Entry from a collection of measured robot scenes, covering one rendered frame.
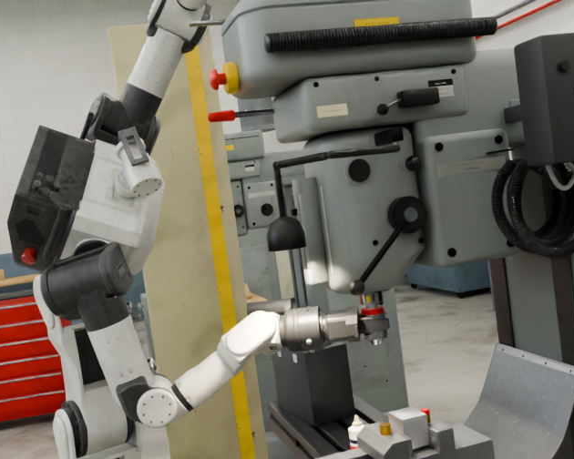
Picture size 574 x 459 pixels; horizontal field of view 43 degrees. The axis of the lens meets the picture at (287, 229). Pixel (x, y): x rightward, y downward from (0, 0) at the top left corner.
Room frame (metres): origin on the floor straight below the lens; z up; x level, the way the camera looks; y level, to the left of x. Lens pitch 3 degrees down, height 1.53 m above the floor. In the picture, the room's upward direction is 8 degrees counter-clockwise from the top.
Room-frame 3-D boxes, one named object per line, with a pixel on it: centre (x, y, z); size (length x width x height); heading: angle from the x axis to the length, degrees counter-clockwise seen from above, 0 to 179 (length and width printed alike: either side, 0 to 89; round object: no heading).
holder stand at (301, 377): (1.91, -0.01, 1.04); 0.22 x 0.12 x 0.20; 24
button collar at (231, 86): (1.43, 0.07, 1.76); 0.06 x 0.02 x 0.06; 15
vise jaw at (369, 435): (1.37, -0.13, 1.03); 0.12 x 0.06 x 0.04; 18
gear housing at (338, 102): (1.50, -0.19, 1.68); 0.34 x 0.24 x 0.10; 105
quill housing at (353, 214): (1.49, -0.16, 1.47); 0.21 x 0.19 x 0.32; 15
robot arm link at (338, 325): (1.50, -0.06, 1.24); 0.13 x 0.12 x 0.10; 173
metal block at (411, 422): (1.38, -0.18, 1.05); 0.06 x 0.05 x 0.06; 18
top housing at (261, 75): (1.49, -0.17, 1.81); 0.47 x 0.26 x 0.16; 105
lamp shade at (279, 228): (1.37, 0.00, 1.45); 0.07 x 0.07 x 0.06
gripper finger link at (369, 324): (1.46, -0.15, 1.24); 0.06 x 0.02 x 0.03; 83
